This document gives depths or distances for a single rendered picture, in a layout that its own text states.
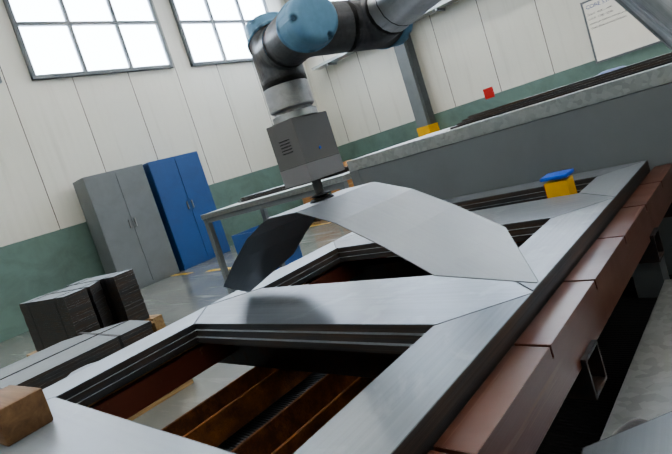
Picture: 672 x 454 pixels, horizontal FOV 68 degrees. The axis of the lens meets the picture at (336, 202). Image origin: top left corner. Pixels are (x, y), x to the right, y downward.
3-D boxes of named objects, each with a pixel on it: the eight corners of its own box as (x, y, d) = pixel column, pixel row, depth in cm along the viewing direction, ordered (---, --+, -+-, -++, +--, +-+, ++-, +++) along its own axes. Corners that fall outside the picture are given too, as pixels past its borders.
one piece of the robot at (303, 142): (285, 105, 89) (313, 192, 90) (247, 112, 82) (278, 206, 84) (324, 87, 82) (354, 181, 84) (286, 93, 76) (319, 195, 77)
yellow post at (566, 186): (565, 262, 117) (543, 184, 115) (571, 254, 121) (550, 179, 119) (588, 260, 114) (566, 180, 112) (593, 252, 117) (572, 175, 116)
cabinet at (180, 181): (185, 269, 864) (148, 162, 847) (172, 271, 897) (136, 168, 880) (231, 250, 936) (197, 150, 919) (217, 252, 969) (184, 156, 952)
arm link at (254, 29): (250, 11, 74) (234, 32, 82) (273, 82, 75) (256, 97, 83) (296, 4, 78) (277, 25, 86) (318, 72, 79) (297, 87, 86)
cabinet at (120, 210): (126, 295, 785) (83, 177, 768) (113, 296, 818) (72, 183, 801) (180, 271, 857) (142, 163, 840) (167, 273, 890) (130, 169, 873)
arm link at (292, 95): (254, 96, 81) (289, 90, 87) (263, 123, 81) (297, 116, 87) (284, 80, 76) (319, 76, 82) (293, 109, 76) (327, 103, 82)
